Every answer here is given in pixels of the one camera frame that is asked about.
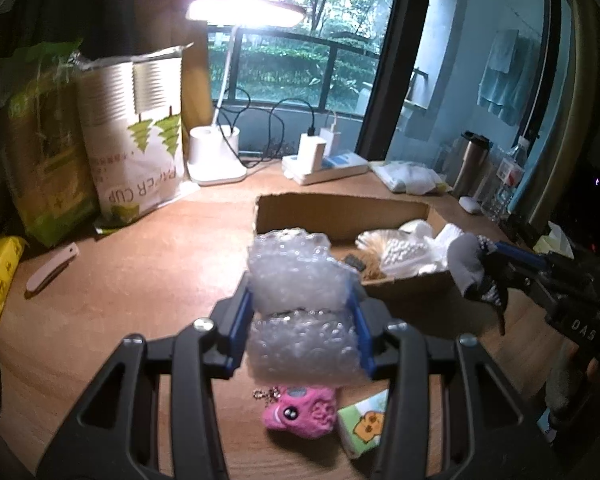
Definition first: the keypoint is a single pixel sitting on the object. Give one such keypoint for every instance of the white desk lamp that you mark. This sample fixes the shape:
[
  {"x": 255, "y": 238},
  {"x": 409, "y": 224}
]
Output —
[{"x": 215, "y": 160}]

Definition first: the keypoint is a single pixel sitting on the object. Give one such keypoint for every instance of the white power strip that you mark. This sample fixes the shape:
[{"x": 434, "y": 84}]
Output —
[{"x": 340, "y": 167}]

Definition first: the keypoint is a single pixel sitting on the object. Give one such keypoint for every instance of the bag of cotton swabs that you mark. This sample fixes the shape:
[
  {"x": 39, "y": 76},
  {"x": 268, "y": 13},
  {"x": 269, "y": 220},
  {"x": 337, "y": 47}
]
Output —
[{"x": 405, "y": 255}]

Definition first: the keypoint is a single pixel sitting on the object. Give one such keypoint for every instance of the white folding knife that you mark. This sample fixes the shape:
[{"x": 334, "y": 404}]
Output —
[{"x": 50, "y": 270}]

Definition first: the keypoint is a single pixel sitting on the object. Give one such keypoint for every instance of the clear bubble wrap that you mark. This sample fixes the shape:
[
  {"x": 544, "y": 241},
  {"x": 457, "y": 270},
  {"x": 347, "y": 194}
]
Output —
[{"x": 300, "y": 350}]

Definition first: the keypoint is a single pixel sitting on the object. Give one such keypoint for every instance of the yellow packet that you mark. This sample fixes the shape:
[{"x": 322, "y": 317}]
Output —
[{"x": 0, "y": 270}]

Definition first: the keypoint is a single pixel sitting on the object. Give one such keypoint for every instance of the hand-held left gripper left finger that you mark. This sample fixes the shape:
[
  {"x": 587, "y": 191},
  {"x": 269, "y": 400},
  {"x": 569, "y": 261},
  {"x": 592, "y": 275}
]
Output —
[{"x": 240, "y": 305}]

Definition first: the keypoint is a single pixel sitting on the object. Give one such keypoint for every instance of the small black device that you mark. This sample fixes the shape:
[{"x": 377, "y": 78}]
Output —
[{"x": 517, "y": 230}]

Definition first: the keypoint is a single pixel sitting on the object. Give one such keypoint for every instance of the brown fibrous pad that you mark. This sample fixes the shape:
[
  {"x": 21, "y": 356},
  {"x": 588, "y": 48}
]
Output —
[{"x": 372, "y": 271}]

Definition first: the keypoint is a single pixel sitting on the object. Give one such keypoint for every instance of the yellowish curtain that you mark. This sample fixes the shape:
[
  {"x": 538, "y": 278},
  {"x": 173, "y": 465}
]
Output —
[{"x": 585, "y": 85}]

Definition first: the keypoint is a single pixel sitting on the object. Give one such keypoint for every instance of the white plastic packet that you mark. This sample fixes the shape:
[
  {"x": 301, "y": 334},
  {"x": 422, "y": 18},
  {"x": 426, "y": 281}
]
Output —
[{"x": 405, "y": 177}]

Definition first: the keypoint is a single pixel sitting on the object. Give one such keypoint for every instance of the small white charger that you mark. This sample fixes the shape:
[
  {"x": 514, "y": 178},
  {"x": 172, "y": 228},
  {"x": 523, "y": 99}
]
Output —
[{"x": 330, "y": 140}]

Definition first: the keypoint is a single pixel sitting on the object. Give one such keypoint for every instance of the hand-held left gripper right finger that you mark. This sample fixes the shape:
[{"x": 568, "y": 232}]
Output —
[{"x": 361, "y": 330}]

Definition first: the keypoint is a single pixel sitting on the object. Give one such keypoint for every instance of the white sock with black pattern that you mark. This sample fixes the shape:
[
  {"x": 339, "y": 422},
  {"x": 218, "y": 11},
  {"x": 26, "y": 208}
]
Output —
[{"x": 467, "y": 265}]

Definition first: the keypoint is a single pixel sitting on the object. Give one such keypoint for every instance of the black window frame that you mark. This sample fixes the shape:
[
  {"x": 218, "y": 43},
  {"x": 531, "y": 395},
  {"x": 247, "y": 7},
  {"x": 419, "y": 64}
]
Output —
[{"x": 395, "y": 60}]

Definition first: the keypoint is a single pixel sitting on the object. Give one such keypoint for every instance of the green plastic package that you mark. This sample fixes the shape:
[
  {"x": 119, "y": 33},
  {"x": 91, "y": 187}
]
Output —
[{"x": 45, "y": 160}]

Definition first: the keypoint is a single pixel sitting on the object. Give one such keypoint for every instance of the black balcony railing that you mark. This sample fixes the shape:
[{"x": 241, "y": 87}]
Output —
[{"x": 330, "y": 75}]

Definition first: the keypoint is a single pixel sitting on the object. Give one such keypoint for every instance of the steel tumbler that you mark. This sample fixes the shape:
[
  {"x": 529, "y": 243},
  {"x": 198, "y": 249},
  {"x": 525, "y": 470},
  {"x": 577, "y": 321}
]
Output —
[{"x": 472, "y": 170}]

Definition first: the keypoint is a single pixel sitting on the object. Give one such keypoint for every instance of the clear water bottle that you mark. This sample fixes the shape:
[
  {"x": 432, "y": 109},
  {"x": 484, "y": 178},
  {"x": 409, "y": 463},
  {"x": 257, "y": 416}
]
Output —
[{"x": 505, "y": 180}]

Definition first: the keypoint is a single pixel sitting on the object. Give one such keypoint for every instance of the green cartoon tissue pack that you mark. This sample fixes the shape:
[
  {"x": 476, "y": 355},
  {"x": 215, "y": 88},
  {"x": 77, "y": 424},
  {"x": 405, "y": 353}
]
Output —
[{"x": 362, "y": 425}]

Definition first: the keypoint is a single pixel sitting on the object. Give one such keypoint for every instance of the large white charger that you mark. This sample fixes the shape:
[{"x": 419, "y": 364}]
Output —
[{"x": 312, "y": 152}]

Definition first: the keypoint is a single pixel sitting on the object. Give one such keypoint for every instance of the dark curtain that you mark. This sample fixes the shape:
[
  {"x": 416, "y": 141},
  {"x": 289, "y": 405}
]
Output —
[{"x": 105, "y": 0}]

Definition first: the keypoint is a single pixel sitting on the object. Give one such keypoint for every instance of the white paper cup package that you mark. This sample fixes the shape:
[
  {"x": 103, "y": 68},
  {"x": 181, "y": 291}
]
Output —
[{"x": 130, "y": 150}]

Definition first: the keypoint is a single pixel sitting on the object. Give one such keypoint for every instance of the white earbuds case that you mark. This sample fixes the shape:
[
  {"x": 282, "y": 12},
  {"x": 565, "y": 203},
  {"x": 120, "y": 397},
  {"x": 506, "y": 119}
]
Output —
[{"x": 470, "y": 205}]

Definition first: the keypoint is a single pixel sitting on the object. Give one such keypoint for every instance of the light blue hanging clothes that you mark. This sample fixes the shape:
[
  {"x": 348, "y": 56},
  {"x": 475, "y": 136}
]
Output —
[{"x": 507, "y": 80}]

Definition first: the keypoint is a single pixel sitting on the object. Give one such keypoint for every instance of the black box with lights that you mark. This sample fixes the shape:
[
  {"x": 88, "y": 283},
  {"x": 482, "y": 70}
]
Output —
[{"x": 590, "y": 205}]

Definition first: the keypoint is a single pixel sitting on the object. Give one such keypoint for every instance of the cardboard box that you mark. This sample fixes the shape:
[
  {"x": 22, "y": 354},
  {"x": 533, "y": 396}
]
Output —
[{"x": 305, "y": 215}]

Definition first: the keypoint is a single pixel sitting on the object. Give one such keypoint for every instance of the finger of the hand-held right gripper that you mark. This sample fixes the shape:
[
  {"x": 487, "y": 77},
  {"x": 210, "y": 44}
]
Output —
[
  {"x": 522, "y": 255},
  {"x": 522, "y": 282}
]

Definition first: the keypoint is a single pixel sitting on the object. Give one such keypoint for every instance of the yellow tissue box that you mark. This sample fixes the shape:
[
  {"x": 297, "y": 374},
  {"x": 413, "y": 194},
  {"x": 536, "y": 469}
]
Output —
[{"x": 550, "y": 245}]

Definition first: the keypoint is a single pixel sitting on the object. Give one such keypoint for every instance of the person's right hand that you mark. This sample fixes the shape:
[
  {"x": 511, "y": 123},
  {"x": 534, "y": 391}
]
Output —
[{"x": 595, "y": 367}]

